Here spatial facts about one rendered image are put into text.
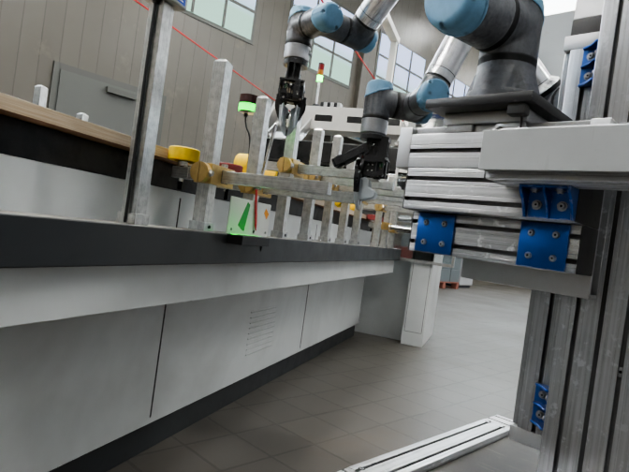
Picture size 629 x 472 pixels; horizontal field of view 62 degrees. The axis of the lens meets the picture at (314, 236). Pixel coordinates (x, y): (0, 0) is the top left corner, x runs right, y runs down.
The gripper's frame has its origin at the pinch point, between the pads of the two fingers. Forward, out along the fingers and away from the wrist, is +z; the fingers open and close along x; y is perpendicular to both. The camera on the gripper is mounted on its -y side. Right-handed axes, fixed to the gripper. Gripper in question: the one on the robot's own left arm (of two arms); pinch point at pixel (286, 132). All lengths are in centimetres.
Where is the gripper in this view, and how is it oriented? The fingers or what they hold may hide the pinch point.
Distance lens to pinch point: 155.8
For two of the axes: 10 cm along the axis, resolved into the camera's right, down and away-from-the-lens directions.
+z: -1.4, 9.9, 0.1
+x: 9.9, 1.4, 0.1
